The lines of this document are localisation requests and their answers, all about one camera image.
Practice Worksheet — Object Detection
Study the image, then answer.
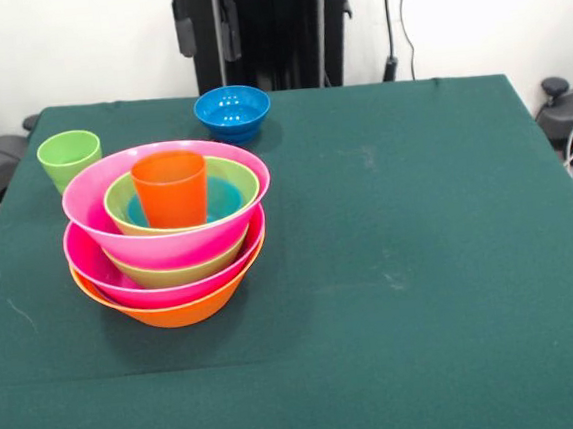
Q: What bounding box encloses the light blue plastic bowl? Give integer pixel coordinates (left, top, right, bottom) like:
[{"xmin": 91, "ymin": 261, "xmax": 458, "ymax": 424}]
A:
[{"xmin": 123, "ymin": 173, "xmax": 246, "ymax": 231}]

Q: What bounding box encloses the orange plastic bowl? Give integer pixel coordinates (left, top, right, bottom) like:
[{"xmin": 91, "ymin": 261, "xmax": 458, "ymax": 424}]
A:
[{"xmin": 67, "ymin": 230, "xmax": 275, "ymax": 337}]

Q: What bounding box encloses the dark blue plastic bowl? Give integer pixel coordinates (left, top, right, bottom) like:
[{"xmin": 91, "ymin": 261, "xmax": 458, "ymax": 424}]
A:
[{"xmin": 191, "ymin": 82, "xmax": 275, "ymax": 151}]

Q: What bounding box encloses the green plastic bowl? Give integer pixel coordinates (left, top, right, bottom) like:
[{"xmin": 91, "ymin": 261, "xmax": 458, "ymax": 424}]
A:
[
  {"xmin": 100, "ymin": 152, "xmax": 264, "ymax": 241},
  {"xmin": 100, "ymin": 225, "xmax": 254, "ymax": 294}
]

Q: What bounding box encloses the green plastic cup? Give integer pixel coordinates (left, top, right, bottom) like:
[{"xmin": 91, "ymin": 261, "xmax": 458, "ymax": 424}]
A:
[{"xmin": 35, "ymin": 127, "xmax": 107, "ymax": 197}]

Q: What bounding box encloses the dark green tablecloth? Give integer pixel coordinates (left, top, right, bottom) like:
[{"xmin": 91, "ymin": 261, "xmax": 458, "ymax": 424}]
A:
[{"xmin": 0, "ymin": 61, "xmax": 573, "ymax": 429}]

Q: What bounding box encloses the red plastic cup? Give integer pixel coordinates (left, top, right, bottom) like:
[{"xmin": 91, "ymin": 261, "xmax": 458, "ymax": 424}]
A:
[{"xmin": 128, "ymin": 147, "xmax": 214, "ymax": 233}]

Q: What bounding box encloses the pink plastic bowl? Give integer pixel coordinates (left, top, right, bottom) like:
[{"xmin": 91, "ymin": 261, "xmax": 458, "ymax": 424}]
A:
[
  {"xmin": 56, "ymin": 132, "xmax": 279, "ymax": 279},
  {"xmin": 60, "ymin": 203, "xmax": 274, "ymax": 318}
]

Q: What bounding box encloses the black hanging cable with plug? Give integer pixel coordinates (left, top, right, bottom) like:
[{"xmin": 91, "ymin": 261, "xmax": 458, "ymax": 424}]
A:
[{"xmin": 377, "ymin": 0, "xmax": 403, "ymax": 82}]

